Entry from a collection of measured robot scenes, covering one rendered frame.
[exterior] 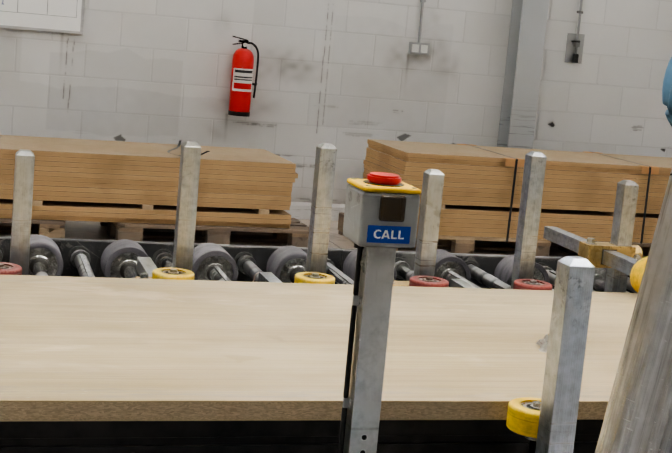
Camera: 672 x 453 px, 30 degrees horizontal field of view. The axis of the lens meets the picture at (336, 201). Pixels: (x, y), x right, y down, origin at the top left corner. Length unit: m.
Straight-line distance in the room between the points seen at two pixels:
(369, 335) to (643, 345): 0.47
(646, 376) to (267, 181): 6.55
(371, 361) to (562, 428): 0.27
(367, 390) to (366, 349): 0.05
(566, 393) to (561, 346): 0.06
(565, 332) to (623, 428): 0.49
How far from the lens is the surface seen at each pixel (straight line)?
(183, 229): 2.52
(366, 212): 1.43
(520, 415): 1.74
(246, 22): 8.76
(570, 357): 1.59
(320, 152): 2.56
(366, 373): 1.49
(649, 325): 1.09
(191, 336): 1.97
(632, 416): 1.09
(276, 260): 3.00
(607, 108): 9.82
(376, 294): 1.47
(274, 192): 7.60
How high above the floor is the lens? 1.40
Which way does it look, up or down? 8 degrees down
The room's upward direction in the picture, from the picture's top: 5 degrees clockwise
